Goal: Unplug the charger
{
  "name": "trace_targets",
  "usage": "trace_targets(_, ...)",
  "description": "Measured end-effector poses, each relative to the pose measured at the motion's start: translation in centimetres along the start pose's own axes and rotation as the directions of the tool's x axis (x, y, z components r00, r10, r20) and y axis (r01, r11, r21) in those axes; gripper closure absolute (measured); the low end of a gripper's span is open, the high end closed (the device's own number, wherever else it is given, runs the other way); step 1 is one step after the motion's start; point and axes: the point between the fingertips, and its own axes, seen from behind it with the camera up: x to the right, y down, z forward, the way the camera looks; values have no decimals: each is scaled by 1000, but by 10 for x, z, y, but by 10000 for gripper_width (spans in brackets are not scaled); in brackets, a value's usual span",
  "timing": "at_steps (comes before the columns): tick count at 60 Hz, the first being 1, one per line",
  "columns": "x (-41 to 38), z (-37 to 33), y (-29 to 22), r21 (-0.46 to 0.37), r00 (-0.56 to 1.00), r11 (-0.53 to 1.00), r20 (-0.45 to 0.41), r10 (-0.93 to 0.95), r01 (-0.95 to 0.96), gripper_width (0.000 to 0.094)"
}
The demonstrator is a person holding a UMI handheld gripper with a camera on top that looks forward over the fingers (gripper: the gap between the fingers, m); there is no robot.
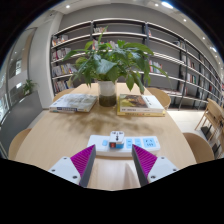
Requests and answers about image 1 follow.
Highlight grey bookshelf unit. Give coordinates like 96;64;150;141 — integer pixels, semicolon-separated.
49;18;224;111

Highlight small white charger block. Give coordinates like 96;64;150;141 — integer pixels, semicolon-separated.
108;130;126;150

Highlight green potted plant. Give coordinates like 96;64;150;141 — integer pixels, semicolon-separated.
63;26;169;108

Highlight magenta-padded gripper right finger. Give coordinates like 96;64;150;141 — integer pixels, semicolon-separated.
131;144;180;187

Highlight white power strip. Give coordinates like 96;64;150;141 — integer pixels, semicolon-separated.
87;134;161;158

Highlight yellow book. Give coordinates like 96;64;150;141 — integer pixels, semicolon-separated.
116;96;167;117

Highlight round-backed wooden chair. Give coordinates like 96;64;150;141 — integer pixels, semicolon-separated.
146;87;172;111
182;132;215;164

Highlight slatted wooden chair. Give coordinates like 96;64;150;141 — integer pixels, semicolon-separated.
208;119;224;158
194;98;224;132

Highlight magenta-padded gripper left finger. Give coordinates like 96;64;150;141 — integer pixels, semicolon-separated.
48;144;97;188

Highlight small background plant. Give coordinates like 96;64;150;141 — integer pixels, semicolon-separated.
21;79;38;96

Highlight ceiling lights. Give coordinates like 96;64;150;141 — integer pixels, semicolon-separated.
64;0;218;53

